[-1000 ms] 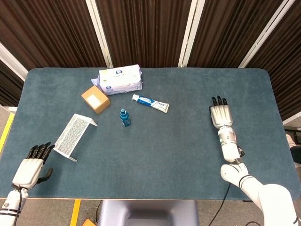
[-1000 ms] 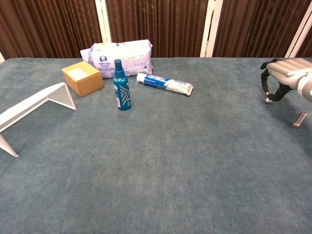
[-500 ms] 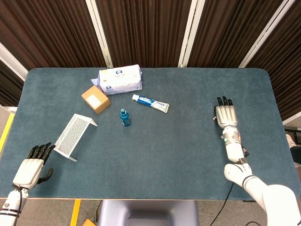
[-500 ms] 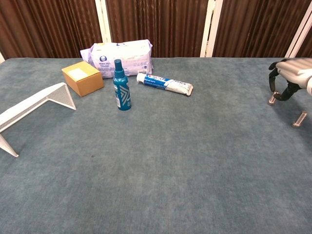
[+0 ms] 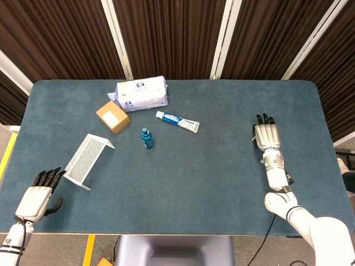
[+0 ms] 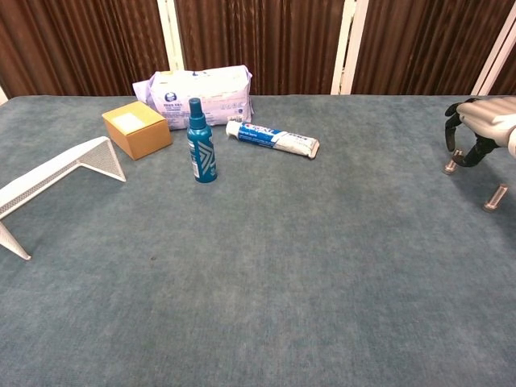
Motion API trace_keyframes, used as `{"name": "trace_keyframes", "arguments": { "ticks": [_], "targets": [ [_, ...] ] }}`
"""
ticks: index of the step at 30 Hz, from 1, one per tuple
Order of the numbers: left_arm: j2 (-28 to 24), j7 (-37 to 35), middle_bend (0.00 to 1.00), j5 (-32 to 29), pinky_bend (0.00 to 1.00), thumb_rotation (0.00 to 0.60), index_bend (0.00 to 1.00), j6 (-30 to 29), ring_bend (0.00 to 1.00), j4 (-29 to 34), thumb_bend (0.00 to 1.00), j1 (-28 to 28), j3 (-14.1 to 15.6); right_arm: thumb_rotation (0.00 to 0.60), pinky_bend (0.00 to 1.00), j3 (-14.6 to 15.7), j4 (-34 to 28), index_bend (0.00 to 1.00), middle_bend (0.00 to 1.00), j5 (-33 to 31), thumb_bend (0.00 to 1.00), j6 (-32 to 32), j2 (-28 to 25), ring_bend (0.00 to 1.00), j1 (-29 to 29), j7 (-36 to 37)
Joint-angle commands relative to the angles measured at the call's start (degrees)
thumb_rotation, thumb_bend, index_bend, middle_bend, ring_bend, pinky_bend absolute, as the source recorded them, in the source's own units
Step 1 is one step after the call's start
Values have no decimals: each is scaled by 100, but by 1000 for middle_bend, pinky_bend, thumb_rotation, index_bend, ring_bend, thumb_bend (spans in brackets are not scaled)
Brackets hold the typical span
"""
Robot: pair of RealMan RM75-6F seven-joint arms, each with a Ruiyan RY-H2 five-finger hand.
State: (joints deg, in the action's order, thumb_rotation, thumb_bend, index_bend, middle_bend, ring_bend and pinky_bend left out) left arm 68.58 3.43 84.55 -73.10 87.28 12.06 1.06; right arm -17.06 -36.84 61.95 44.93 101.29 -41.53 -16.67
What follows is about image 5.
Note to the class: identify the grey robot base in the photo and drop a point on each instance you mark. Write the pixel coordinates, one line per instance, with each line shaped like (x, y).
(174, 249)

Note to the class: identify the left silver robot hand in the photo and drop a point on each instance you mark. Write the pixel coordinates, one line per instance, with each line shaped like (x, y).
(33, 202)

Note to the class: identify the teal felt table cover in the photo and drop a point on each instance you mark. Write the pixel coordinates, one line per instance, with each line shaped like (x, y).
(194, 180)

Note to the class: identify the orange floor object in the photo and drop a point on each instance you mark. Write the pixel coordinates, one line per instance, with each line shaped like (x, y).
(105, 262)

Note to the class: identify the white mesh metal rack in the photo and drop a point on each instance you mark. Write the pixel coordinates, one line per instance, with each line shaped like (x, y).
(86, 158)

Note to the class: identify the brown cardboard box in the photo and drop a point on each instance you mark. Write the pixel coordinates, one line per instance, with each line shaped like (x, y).
(112, 117)

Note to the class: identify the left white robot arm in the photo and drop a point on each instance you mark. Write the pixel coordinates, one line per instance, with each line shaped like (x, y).
(11, 241)

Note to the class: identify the brown pleated curtain panel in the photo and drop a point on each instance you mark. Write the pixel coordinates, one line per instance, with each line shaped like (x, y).
(172, 36)
(271, 36)
(338, 69)
(9, 102)
(55, 36)

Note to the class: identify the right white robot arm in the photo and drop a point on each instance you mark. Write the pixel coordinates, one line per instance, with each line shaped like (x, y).
(277, 177)

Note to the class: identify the white partition post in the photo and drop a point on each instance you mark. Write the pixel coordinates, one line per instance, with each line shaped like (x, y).
(116, 36)
(345, 142)
(310, 41)
(222, 41)
(14, 72)

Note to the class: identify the purple white tissue pack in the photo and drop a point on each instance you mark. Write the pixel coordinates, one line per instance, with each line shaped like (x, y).
(141, 94)

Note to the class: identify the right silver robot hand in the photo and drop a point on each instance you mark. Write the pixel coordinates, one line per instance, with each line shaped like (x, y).
(267, 135)

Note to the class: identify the white blue toothpaste tube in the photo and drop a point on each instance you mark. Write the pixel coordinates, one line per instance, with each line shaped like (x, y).
(177, 121)

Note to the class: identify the blue spray bottle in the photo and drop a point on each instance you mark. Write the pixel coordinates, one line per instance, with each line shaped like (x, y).
(147, 138)

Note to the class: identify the yellow floor tape strip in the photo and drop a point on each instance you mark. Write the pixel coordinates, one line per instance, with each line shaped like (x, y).
(89, 249)
(8, 155)

